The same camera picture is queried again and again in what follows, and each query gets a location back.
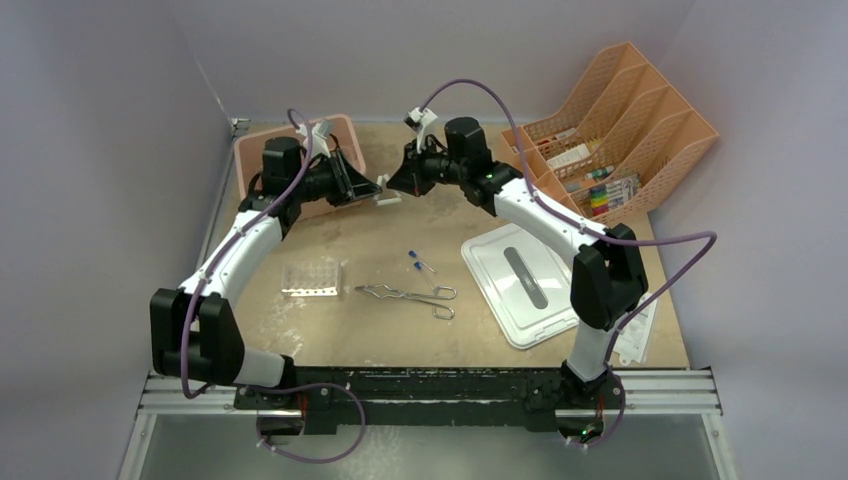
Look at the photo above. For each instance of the orange mesh file organizer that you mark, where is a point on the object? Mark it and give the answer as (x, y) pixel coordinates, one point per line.
(621, 114)

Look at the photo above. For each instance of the clear well plate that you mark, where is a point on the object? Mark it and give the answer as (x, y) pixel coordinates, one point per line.
(313, 278)

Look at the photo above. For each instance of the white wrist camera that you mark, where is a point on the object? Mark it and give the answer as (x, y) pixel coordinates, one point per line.
(422, 121)
(315, 138)

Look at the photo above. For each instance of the set of coloured markers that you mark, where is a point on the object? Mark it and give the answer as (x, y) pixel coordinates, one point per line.
(614, 194)

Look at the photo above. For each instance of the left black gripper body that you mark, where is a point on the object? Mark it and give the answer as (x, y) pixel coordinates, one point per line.
(329, 181)

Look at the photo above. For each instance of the aluminium rail frame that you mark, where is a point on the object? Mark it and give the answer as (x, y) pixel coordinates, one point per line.
(536, 399)

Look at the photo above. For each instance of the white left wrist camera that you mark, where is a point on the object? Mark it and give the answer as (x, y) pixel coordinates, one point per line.
(315, 138)

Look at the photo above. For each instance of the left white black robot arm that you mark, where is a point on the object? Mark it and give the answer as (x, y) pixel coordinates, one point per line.
(194, 333)

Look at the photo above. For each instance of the white plastic bin lid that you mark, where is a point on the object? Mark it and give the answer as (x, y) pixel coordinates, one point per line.
(525, 284)

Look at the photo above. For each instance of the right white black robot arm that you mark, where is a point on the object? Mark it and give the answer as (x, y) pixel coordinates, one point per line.
(607, 273)

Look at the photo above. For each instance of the pink plastic bin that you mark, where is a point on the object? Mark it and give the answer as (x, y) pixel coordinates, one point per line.
(248, 159)

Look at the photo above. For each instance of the metal crucible tongs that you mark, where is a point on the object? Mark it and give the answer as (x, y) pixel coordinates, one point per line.
(437, 299)

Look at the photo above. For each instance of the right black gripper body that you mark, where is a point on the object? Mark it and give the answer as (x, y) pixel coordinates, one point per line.
(433, 168)

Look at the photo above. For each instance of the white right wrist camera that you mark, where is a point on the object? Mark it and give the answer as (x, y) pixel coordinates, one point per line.
(422, 121)

